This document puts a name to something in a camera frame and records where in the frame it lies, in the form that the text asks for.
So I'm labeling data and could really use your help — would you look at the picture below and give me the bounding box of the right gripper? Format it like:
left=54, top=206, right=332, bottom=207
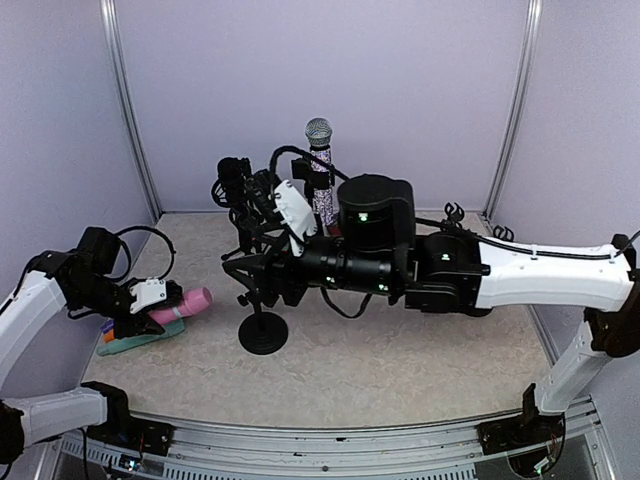
left=219, top=221, right=399, bottom=308

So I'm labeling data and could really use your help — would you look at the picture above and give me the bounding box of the right aluminium corner post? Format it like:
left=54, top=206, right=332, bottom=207
left=483, top=0, right=544, bottom=222

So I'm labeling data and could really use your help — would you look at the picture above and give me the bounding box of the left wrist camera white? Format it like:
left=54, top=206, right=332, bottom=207
left=129, top=278, right=167, bottom=314

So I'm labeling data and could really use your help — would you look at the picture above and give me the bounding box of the aluminium corner post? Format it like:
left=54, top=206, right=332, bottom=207
left=100, top=0, right=163, bottom=222
left=483, top=0, right=544, bottom=222

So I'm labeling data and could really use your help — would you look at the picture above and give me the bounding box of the aluminium front rail frame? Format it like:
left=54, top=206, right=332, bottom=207
left=32, top=394, right=619, bottom=480

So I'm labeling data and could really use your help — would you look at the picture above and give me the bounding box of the black microphone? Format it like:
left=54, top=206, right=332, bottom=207
left=213, top=157, right=256, bottom=251

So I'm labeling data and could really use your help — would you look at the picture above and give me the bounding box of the tall black stand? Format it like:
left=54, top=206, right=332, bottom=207
left=238, top=292, right=289, bottom=356

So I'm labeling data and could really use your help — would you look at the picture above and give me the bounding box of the black stand with phone clamp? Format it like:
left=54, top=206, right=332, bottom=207
left=291, top=157, right=335, bottom=213

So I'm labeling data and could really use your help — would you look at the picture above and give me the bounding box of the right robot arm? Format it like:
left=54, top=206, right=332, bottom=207
left=212, top=170, right=639, bottom=460

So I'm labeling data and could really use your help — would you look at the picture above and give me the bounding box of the purple microphone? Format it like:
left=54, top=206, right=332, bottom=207
left=101, top=320, right=114, bottom=333

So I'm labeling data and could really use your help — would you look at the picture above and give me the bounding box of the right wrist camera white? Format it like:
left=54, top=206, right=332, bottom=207
left=274, top=180, right=318, bottom=257

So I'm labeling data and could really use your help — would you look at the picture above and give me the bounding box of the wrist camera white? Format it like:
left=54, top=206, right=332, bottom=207
left=129, top=278, right=167, bottom=314
left=274, top=180, right=318, bottom=257

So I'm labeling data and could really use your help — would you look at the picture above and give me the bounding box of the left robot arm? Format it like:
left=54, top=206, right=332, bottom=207
left=1, top=227, right=184, bottom=465

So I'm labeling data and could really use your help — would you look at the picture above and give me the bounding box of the pink microphone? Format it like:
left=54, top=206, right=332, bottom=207
left=149, top=287, right=213, bottom=325

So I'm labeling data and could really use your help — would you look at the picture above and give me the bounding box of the left aluminium corner post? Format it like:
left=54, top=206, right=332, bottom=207
left=100, top=0, right=163, bottom=222

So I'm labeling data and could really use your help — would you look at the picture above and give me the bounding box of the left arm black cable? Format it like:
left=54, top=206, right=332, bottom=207
left=112, top=225, right=177, bottom=286

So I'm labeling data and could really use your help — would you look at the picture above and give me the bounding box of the black tripod mic stand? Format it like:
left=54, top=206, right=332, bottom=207
left=211, top=157, right=282, bottom=261

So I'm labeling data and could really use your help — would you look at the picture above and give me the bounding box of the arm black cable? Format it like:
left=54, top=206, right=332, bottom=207
left=112, top=225, right=177, bottom=286
left=269, top=145, right=640, bottom=261

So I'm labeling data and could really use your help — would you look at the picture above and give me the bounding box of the black round-base stand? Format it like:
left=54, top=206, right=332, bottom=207
left=492, top=225, right=515, bottom=243
left=442, top=202, right=465, bottom=228

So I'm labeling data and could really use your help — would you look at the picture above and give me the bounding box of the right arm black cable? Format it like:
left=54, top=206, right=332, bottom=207
left=269, top=145, right=640, bottom=261

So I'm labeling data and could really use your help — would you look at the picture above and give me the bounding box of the teal microphone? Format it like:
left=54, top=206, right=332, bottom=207
left=96, top=319, right=185, bottom=357

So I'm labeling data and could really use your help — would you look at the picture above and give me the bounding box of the glitter silver-head microphone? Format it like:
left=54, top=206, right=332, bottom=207
left=305, top=117, right=335, bottom=227

